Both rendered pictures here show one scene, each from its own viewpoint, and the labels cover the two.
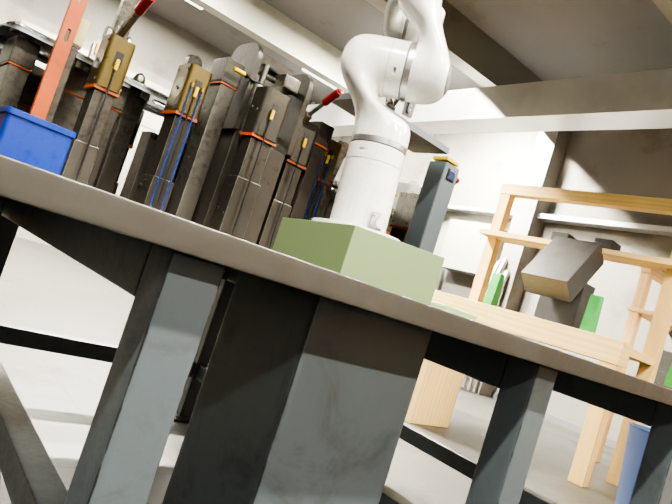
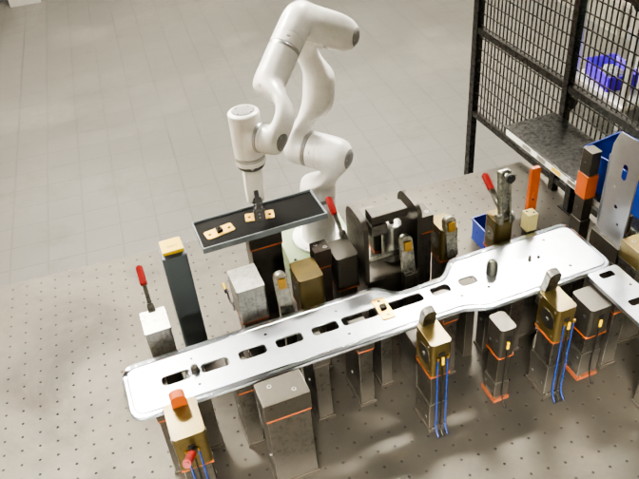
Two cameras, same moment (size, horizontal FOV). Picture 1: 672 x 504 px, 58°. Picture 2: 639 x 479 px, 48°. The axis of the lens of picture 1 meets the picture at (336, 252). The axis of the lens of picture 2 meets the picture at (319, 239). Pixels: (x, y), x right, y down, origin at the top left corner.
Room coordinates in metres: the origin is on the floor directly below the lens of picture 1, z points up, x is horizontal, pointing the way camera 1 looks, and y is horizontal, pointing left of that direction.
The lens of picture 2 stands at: (3.11, 0.77, 2.38)
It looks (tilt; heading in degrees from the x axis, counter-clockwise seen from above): 38 degrees down; 203
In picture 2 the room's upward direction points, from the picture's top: 5 degrees counter-clockwise
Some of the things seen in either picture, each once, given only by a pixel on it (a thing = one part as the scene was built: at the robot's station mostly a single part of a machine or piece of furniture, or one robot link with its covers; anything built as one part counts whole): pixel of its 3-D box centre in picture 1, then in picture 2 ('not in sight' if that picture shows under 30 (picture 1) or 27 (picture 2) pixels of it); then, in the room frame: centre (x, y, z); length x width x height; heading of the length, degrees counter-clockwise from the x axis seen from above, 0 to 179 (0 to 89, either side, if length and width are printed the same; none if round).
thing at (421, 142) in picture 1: (391, 125); (260, 220); (1.64, -0.04, 1.16); 0.37 x 0.14 x 0.02; 131
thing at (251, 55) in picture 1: (246, 150); (384, 269); (1.52, 0.30, 0.94); 0.18 x 0.13 x 0.49; 131
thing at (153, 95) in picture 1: (246, 147); (377, 314); (1.76, 0.35, 1.00); 1.38 x 0.22 x 0.02; 131
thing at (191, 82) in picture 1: (172, 143); (439, 266); (1.40, 0.44, 0.88); 0.11 x 0.07 x 0.37; 41
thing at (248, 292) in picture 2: not in sight; (254, 328); (1.83, -0.01, 0.90); 0.13 x 0.08 x 0.41; 41
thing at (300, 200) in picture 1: (300, 192); (324, 296); (1.64, 0.14, 0.90); 0.05 x 0.05 x 0.40; 41
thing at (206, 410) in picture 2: not in sight; (205, 410); (2.09, -0.04, 0.84); 0.05 x 0.05 x 0.29; 41
